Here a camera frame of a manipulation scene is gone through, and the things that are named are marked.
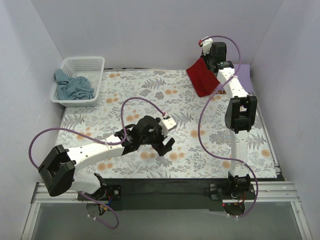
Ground white plastic basket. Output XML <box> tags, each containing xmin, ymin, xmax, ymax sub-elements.
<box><xmin>50</xmin><ymin>56</ymin><xmax>105</xmax><ymax>108</ymax></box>

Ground purple cable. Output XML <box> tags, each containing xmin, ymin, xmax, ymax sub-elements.
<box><xmin>28</xmin><ymin>96</ymin><xmax>170</xmax><ymax>230</ymax></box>
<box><xmin>197</xmin><ymin>34</ymin><xmax>260</xmax><ymax>219</ymax></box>

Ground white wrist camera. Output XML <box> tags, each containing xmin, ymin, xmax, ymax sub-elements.
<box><xmin>159</xmin><ymin>114</ymin><xmax>177</xmax><ymax>138</ymax></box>
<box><xmin>198</xmin><ymin>36</ymin><xmax>214</xmax><ymax>56</ymax></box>

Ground aluminium rail frame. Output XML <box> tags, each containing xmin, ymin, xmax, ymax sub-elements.
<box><xmin>21</xmin><ymin>180</ymin><xmax>312</xmax><ymax>240</ymax></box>

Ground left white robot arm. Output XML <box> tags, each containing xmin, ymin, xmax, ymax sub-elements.
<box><xmin>38</xmin><ymin>115</ymin><xmax>177</xmax><ymax>200</ymax></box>

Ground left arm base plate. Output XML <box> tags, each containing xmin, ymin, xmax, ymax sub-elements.
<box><xmin>84</xmin><ymin>185</ymin><xmax>122</xmax><ymax>202</ymax></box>

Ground folded purple t shirt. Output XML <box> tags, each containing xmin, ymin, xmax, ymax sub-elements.
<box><xmin>236</xmin><ymin>64</ymin><xmax>254</xmax><ymax>94</ymax></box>

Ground red t shirt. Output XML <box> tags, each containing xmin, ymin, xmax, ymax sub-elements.
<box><xmin>186</xmin><ymin>57</ymin><xmax>220</xmax><ymax>97</ymax></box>

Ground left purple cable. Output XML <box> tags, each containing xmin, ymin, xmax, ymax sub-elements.
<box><xmin>28</xmin><ymin>96</ymin><xmax>170</xmax><ymax>230</ymax></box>

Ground blue-grey t shirt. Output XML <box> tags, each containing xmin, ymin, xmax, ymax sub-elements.
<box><xmin>54</xmin><ymin>69</ymin><xmax>94</xmax><ymax>101</ymax></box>

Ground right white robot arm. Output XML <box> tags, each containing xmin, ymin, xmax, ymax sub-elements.
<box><xmin>199</xmin><ymin>38</ymin><xmax>258</xmax><ymax>199</ymax></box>

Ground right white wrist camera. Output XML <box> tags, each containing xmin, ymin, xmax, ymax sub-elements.
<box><xmin>198</xmin><ymin>36</ymin><xmax>214</xmax><ymax>56</ymax></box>

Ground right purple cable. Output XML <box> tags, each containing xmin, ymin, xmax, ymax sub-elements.
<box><xmin>197</xmin><ymin>34</ymin><xmax>260</xmax><ymax>219</ymax></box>

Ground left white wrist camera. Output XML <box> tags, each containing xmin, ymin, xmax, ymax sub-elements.
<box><xmin>159</xmin><ymin>114</ymin><xmax>177</xmax><ymax>138</ymax></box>

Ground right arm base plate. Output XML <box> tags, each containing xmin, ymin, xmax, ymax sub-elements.
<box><xmin>204</xmin><ymin>183</ymin><xmax>256</xmax><ymax>201</ymax></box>

